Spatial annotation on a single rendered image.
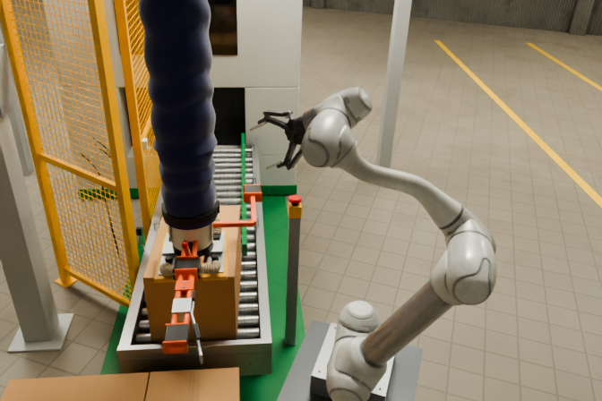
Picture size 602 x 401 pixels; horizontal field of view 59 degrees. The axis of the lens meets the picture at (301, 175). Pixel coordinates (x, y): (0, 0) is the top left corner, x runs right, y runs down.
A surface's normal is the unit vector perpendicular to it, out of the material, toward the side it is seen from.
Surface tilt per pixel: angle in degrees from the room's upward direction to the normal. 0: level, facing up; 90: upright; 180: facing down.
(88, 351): 0
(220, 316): 90
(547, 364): 0
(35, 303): 90
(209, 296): 90
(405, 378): 0
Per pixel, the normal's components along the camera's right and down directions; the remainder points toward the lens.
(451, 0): -0.31, 0.44
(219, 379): 0.04, -0.88
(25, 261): 0.10, 0.47
